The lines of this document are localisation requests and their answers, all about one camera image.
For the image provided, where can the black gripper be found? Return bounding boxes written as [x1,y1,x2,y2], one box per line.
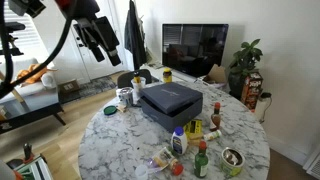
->
[73,15,122,67]

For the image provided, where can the dark blue box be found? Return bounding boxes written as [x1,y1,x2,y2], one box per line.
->
[139,82,204,116]

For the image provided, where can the small cardboard box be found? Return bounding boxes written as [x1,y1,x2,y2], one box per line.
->
[58,78,81,94]

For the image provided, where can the green round lid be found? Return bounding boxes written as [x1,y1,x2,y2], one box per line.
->
[103,104,118,117]

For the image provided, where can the brown jar yellow lid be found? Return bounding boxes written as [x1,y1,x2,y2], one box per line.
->
[162,67,173,84]

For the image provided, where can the blue box base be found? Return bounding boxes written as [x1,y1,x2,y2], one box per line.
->
[140,97,204,133]

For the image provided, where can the spice jar red lid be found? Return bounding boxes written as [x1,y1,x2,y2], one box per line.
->
[168,158,185,177]

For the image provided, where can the green white striped box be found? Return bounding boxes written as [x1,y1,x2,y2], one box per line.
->
[14,154,54,180]

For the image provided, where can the orange Jenga box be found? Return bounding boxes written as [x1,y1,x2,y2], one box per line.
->
[240,71,264,113]

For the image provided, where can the white jug black lid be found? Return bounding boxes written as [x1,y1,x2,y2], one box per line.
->
[254,92,273,123]

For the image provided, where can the white panel door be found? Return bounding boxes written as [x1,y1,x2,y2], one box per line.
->
[66,0,125,82]

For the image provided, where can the black chair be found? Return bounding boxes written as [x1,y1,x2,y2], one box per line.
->
[116,68,153,89]

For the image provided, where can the grey patterned rug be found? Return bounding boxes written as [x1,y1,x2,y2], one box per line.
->
[59,75,118,104]

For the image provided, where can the dark hanging coat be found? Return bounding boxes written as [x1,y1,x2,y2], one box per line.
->
[123,0,148,71]

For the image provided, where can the yellow bottle black cap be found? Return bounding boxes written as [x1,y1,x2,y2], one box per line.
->
[133,70,142,84]

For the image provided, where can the steel tumbler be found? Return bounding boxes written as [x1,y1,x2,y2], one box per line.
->
[115,86,135,107]

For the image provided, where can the white television stand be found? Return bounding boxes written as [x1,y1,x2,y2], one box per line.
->
[139,63,228,91]

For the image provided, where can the wooden blocks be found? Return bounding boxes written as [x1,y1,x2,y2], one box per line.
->
[115,103,128,113]

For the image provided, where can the white pillow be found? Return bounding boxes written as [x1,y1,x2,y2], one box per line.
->
[39,71,58,89]

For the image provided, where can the orange plush toy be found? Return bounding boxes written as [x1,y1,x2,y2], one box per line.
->
[16,63,58,85]

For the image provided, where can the white window blinds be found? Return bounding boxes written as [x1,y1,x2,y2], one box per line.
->
[0,0,43,46]

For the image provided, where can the black flat screen television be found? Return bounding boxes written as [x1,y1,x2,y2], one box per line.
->
[161,23,230,78]

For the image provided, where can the wooden stand leg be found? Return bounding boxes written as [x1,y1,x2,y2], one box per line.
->
[0,71,26,104]

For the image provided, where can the brown cardboard piece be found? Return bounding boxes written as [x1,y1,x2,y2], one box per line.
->
[203,63,228,84]

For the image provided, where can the white glue bottle blue cap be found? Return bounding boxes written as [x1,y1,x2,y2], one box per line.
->
[170,126,189,156]

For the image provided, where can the yellow packet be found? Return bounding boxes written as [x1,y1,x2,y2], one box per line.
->
[183,118,204,139]

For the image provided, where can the clear plastic bag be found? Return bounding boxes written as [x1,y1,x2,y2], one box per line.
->
[146,146,178,174]

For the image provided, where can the small clear plastic cup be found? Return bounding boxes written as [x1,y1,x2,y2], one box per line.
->
[134,163,149,180]

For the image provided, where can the tan wooden block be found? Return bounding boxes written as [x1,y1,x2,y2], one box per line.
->
[187,133,205,147]

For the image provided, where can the black red hand tool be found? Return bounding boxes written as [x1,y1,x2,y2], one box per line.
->
[22,142,34,164]

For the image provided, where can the hot sauce bottle red cap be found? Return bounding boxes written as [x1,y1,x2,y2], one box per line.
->
[209,101,222,132]

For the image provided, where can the small white bottle green cap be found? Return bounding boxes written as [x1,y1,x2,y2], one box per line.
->
[202,129,223,142]

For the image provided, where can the green potted plant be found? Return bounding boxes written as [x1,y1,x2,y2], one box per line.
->
[227,38,264,99]

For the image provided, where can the open tin can green label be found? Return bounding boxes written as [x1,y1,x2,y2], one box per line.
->
[220,147,246,178]

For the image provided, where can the white floor vent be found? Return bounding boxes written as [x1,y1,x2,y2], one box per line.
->
[302,146,320,180]

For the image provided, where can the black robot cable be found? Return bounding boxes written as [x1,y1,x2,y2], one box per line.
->
[0,0,75,99]

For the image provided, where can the grey sofa dark frame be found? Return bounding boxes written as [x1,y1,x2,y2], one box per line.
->
[0,57,68,134]

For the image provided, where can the black camera tripod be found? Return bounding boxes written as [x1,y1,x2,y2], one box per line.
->
[0,21,27,58]

